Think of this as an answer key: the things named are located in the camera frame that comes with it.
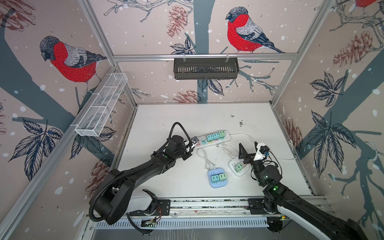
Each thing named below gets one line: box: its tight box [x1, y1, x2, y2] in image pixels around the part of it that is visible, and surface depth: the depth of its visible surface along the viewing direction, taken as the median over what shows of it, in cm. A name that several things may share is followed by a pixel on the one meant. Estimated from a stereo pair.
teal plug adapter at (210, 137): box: [206, 134, 214, 142], surface depth 95 cm
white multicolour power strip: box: [194, 130, 232, 149], surface depth 97 cm
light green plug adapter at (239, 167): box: [234, 163, 244, 173], surface depth 82 cm
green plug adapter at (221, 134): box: [218, 130, 226, 139], surface depth 97 cm
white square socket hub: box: [229, 158, 250, 177], surface depth 85 cm
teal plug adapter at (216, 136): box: [212, 132, 220, 140], surface depth 96 cm
